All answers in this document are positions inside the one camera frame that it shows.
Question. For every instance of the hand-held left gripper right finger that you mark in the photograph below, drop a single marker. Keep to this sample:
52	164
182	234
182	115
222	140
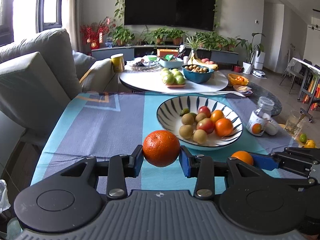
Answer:
184	163

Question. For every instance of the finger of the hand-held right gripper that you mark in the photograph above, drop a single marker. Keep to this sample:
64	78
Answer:
265	162

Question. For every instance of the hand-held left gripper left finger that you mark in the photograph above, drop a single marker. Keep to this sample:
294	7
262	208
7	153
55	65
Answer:
138	161

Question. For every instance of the large orange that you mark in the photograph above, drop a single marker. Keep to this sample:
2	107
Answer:
161	148

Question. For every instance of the green avocado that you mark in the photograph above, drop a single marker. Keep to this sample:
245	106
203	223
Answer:
188	119

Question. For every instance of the blue striped white bowl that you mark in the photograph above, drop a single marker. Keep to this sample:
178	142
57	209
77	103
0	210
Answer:
170	115

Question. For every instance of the small green fruit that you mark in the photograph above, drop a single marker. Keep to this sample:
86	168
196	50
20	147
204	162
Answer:
185	111

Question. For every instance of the lemon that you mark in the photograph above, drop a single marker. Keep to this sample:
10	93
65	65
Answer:
309	144

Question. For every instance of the lime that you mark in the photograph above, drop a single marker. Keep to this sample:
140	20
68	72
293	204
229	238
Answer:
303	137

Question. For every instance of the small white cup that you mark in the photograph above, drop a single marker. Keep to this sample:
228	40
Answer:
272	128

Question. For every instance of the clear drinking glass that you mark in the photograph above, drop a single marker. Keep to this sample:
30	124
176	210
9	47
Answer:
295	125

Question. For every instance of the glass jar with orange label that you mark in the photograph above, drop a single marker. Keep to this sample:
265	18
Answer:
258	120

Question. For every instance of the blue patterned tablecloth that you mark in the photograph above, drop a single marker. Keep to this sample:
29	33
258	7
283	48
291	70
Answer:
100	130

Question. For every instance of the dark round side table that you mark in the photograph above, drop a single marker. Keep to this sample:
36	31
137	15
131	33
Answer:
267	97

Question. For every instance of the small snack plate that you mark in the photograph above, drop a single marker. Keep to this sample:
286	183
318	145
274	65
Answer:
243	90

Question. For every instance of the round white coffee table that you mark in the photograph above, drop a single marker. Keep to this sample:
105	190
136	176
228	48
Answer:
145	80

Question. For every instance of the orange basket of tangerines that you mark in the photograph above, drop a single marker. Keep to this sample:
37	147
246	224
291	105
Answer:
238	79

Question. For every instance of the pile of green apples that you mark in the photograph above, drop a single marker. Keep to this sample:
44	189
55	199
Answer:
173	76

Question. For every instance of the white robot vacuum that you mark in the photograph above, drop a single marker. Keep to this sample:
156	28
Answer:
259	73

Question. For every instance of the blue bowl of brown fruit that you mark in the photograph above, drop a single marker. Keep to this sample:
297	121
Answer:
198	75

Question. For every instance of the dining table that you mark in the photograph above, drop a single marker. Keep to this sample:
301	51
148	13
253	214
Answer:
308	70

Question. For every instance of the glass snack platter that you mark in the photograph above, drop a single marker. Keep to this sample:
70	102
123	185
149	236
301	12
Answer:
143	64

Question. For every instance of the small red pot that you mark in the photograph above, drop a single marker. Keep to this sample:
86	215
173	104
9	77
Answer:
237	68

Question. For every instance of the gold metal can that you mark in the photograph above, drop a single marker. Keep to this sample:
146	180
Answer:
118	63

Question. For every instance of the white rectangular tray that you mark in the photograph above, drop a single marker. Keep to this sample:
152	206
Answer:
170	62

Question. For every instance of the bunch of bananas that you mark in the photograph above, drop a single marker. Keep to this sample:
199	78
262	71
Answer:
201	62

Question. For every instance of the grey television console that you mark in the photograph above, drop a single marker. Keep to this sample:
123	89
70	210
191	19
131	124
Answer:
145	52

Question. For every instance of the tall plant in white pot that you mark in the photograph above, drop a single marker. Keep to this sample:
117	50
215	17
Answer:
250	52

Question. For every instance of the orange box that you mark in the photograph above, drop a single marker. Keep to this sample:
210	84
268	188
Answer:
167	52

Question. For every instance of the small grey pillow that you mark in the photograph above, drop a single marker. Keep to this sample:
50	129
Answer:
83	62

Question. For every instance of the vase with green plant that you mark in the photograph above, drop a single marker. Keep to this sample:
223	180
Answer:
194	44

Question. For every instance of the potted green plant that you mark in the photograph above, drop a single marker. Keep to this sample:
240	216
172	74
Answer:
121	35
231	43
176	35
212	40
160	35

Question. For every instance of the grey sofa cushion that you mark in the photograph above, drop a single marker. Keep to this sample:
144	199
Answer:
32	87

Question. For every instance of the red flower decoration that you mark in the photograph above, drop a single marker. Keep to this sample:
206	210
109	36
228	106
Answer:
95	33

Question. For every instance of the clear plastic bag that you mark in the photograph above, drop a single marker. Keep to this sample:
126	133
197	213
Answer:
3	195

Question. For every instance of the grey sofa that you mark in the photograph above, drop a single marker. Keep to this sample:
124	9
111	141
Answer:
32	62

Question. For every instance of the hanging green vine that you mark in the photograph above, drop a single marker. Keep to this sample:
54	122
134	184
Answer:
216	10
122	0

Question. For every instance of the black television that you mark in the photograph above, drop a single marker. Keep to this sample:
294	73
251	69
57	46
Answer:
170	2

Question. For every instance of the beige curtain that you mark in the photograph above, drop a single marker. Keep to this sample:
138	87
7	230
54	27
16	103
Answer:
71	12

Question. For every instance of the dark framed window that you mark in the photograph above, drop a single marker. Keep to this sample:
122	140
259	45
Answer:
25	5

